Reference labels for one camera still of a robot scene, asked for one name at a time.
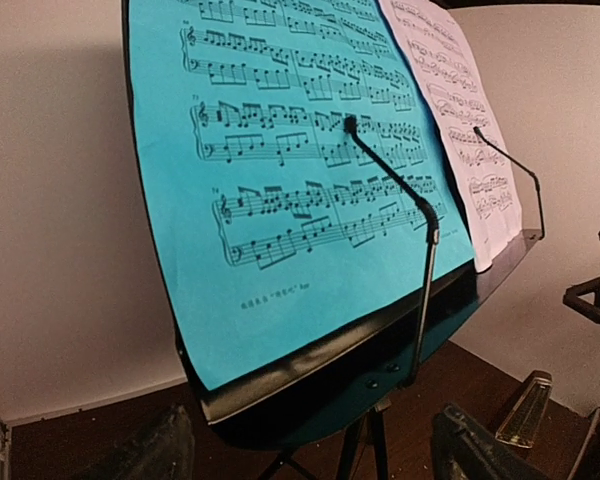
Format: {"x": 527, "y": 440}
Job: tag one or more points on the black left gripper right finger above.
{"x": 461, "y": 443}

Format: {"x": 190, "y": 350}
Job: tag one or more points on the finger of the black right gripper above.
{"x": 584, "y": 298}

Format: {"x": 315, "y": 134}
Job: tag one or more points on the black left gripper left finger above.
{"x": 163, "y": 448}

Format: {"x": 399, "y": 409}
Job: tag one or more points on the brown wooden metronome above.
{"x": 521, "y": 424}

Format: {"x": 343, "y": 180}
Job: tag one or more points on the black perforated music stand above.
{"x": 332, "y": 384}

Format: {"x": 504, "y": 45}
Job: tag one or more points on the lavender paper sheet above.
{"x": 445, "y": 70}

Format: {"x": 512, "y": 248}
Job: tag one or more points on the blue sheet music paper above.
{"x": 272, "y": 138}

